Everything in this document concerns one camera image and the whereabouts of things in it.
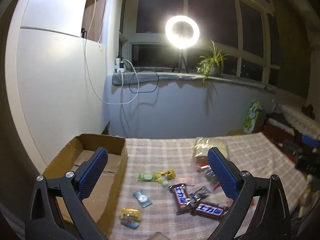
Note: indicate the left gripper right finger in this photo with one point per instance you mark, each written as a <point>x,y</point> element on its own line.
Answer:
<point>271,219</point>

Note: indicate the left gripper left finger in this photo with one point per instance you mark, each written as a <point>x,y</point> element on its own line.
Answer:
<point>44,219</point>

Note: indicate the snickers bar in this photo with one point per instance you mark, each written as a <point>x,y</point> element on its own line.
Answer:
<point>210,210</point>
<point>182,200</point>

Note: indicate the black small candy wrapper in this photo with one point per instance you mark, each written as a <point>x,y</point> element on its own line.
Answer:
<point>198,195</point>

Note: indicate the yellow blue jelly cup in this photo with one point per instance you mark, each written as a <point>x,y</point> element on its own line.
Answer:
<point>130,218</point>

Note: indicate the dark dried fruit clear bag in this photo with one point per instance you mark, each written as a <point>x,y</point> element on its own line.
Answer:
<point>209,174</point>

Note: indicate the pink candy wrapper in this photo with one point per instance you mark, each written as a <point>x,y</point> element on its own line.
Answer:
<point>186,181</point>

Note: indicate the teal mint ring candy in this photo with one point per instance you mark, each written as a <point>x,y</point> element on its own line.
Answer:
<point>142,198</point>

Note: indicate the light green candy wrapper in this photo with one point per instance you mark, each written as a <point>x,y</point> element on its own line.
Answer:
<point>147,177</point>

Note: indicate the yellow candy wrapper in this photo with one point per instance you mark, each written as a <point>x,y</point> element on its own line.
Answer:
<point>165,175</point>

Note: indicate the brown cardboard box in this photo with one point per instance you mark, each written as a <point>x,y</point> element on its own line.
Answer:
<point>102,202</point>

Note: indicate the packaged sponge cake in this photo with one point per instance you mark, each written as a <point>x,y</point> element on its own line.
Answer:
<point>203,145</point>

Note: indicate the lace covered furniture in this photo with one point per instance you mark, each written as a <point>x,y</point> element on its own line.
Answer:
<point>299,121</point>

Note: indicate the plaid pink tablecloth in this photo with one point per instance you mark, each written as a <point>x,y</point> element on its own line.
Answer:
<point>254,153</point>

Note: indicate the green white snack bag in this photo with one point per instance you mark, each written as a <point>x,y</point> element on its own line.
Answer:
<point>252,116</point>

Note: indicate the white wardrobe cabinet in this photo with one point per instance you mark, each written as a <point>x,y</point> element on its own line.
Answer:
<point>55,73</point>

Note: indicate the grey windowsill cloth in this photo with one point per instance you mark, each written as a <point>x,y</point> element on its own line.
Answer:
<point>144,77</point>

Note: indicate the potted spider plant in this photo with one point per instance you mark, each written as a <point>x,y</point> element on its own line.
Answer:
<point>212,65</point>

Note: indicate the white power strip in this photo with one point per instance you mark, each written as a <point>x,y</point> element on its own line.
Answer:
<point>119,66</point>

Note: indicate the ring light on tripod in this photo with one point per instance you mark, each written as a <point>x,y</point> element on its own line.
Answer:
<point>182,32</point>

